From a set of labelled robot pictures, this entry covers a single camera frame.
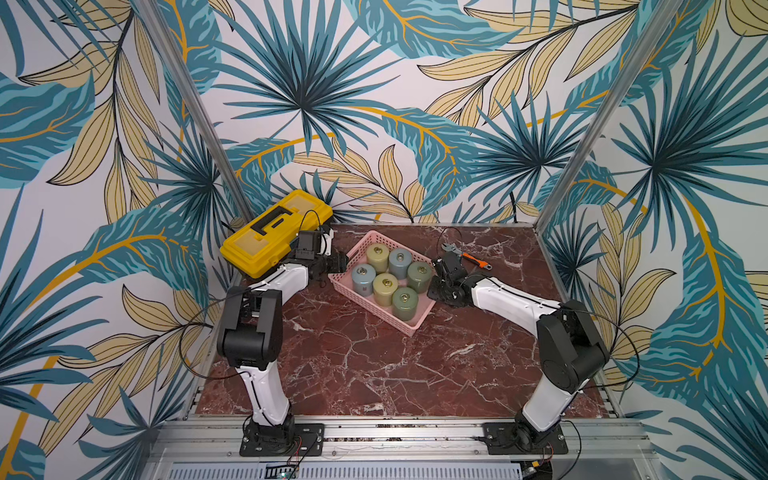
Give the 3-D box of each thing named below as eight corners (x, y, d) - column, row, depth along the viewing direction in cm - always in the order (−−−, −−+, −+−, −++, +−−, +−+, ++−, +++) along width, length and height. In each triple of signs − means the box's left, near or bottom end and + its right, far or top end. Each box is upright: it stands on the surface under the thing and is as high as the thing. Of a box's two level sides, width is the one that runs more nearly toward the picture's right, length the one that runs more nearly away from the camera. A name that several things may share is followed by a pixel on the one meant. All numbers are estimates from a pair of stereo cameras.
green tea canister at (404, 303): (392, 320, 95) (393, 307, 88) (392, 300, 99) (393, 286, 93) (416, 320, 95) (419, 308, 88) (415, 300, 99) (417, 286, 93)
